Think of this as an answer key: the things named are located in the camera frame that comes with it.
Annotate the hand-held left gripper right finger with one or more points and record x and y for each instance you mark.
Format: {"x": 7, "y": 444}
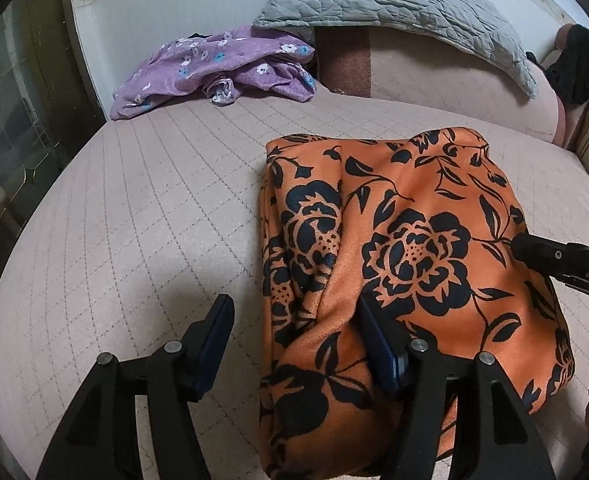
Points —
{"x": 379, "y": 350}

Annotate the pink quilted bed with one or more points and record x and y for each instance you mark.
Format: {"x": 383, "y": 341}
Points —
{"x": 149, "y": 210}

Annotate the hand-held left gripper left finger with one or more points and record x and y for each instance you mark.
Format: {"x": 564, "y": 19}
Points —
{"x": 214, "y": 340}

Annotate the glass cabinet door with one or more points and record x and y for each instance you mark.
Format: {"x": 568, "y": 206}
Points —
{"x": 4, "y": 110}

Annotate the orange black floral garment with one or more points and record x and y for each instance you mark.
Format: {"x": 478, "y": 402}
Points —
{"x": 424, "y": 185}

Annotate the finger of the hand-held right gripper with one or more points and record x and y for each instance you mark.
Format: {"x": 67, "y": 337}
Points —
{"x": 544, "y": 252}

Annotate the black cloth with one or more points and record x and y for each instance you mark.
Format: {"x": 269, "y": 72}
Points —
{"x": 576, "y": 65}

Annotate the grey quilted pillow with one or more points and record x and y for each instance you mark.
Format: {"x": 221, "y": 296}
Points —
{"x": 374, "y": 0}

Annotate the purple floral garment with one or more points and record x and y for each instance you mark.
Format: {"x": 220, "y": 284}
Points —
{"x": 199, "y": 65}

